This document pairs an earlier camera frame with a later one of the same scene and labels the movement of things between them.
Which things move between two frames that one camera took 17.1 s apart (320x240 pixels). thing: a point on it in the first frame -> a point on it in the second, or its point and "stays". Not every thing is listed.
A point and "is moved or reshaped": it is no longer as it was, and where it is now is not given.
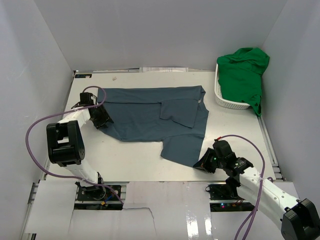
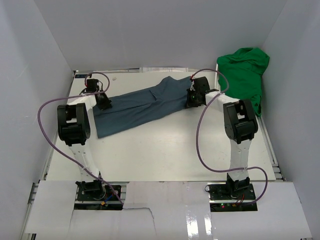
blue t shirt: (176, 115) is moved or reshaped
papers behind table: (163, 69) stays
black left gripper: (105, 118) -> (107, 104)
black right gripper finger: (209, 162) -> (191, 103)
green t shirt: (239, 74) stays
